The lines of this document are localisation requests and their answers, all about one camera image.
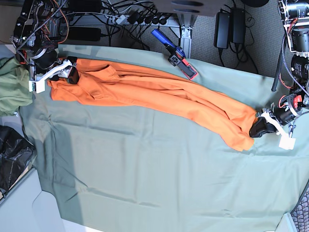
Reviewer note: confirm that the blue clamp on table edge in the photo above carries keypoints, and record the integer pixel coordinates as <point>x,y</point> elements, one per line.
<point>177,56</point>

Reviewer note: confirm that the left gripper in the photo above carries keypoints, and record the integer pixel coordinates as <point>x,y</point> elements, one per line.
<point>279,120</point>

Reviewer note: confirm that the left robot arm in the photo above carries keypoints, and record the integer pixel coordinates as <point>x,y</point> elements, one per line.
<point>292,72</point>

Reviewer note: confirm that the green table cloth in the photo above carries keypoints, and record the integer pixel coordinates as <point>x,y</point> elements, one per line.
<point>134,169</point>

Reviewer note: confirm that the black power adapter left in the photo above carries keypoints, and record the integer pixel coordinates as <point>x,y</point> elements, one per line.
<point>84,34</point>

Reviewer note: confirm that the aluminium frame post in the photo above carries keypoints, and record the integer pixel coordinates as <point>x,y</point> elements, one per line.
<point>186,22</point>

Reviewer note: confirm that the olive green garment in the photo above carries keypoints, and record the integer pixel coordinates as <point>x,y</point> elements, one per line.
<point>14,91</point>

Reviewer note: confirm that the black plastic bag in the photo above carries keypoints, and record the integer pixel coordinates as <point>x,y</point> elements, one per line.
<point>15,154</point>

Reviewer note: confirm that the black power strip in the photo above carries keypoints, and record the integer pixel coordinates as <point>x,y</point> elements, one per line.
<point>139,19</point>

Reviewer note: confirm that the black power adapter pair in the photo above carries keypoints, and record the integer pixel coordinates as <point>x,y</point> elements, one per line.
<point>229,28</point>

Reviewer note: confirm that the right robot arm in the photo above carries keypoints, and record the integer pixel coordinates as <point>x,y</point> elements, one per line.
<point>36,43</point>

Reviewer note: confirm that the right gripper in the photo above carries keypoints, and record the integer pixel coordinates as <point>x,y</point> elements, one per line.
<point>47,66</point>

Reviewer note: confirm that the orange T-shirt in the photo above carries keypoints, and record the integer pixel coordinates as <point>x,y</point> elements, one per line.
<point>108,83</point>

